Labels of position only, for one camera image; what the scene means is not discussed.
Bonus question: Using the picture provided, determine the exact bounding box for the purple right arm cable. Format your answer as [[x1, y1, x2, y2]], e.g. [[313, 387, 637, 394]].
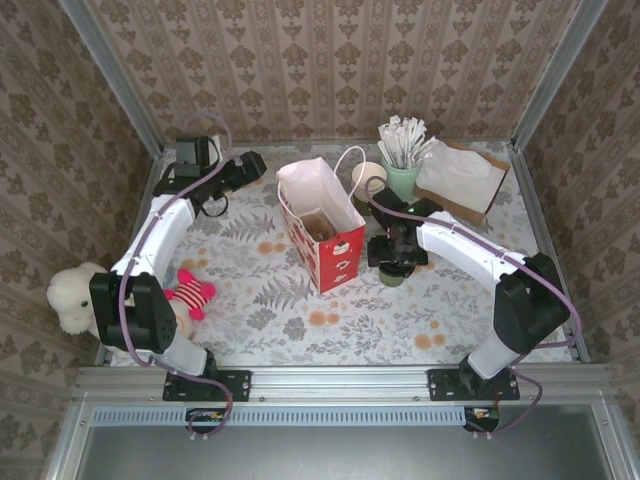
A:
[[363, 175, 581, 441]]

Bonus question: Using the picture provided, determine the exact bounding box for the white wrapped straws bundle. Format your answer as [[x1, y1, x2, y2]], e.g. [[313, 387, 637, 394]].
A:
[[377, 115, 440, 170]]

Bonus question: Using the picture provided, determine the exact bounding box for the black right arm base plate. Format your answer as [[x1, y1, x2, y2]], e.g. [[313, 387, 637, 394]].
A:
[[427, 368, 521, 402]]

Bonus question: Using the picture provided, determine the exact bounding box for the aluminium side rail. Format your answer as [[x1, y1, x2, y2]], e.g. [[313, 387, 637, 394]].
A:
[[94, 147, 166, 369], [508, 144, 592, 365]]

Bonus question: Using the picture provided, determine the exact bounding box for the pink cream plush toy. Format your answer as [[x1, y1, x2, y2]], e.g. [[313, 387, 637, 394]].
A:
[[162, 268, 217, 346]]

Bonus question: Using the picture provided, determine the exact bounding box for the white teddy bear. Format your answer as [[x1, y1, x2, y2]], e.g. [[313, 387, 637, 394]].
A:
[[46, 261, 109, 335]]

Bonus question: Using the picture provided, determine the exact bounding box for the floral patterned tablecloth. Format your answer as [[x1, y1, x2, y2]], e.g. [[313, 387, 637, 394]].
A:
[[109, 142, 574, 369]]

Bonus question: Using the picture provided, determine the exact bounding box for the brown cardboard tray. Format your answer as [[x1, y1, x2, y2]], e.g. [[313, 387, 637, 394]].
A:
[[414, 139, 512, 227]]

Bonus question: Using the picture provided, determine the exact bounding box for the white red paper gift bag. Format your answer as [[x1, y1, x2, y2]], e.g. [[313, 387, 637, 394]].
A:
[[275, 145, 369, 296]]

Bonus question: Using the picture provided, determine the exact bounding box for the grey metal panel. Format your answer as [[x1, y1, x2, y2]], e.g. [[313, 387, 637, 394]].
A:
[[42, 399, 640, 480]]

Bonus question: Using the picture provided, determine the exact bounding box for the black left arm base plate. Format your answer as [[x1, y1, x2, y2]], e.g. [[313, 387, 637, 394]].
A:
[[163, 368, 252, 403]]

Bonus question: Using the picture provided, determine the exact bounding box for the aluminium front rail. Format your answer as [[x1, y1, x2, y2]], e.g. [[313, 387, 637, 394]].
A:
[[74, 363, 609, 404]]

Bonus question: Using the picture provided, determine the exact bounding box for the green paper coffee cup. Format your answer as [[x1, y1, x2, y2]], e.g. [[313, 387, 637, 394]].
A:
[[378, 267, 417, 290]]

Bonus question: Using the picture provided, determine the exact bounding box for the pale green straw holder cup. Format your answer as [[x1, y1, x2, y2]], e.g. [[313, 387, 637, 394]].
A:
[[382, 157, 421, 201]]

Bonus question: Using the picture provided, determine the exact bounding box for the grey slotted cable duct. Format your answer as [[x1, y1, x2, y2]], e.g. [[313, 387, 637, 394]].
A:
[[92, 405, 474, 427]]

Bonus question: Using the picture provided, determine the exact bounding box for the stack of paper cups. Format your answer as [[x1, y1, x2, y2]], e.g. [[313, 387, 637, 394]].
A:
[[350, 162, 387, 217]]

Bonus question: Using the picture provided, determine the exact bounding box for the black controller board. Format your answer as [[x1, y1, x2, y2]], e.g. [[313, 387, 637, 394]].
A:
[[463, 405, 501, 432], [185, 407, 229, 434]]

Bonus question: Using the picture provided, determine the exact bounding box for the aluminium frame post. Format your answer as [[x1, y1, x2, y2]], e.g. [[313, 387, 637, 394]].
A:
[[509, 0, 609, 151], [58, 0, 166, 157]]

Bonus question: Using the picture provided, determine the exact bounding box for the brown round object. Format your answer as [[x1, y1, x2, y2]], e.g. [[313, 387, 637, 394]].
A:
[[302, 213, 336, 241]]

